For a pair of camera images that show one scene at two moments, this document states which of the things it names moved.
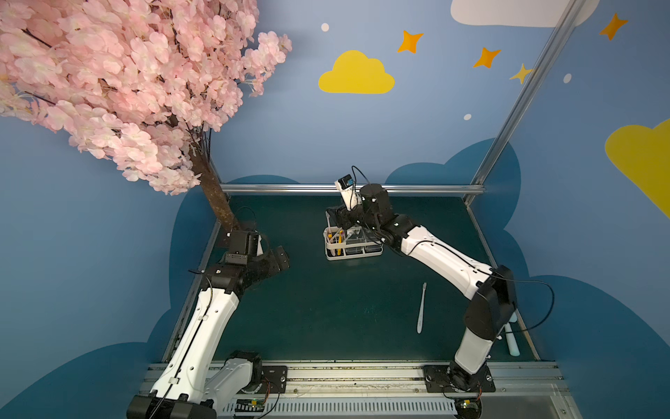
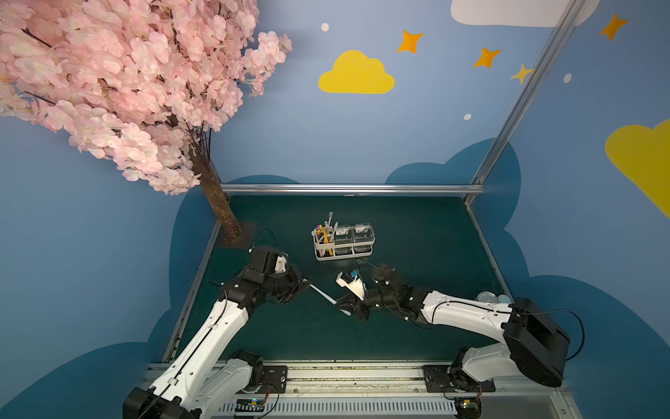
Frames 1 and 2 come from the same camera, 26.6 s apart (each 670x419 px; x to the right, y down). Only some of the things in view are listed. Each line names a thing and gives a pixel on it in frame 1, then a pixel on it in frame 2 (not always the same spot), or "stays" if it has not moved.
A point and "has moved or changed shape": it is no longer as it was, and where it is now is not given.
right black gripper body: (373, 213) -> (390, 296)
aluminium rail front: (539, 390) stays
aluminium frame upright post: (561, 29) stays
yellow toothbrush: (340, 240) -> (331, 250)
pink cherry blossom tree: (140, 84) stays
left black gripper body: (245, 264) -> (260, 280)
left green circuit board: (249, 405) stays
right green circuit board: (468, 408) stays
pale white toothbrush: (420, 315) has moved or changed shape
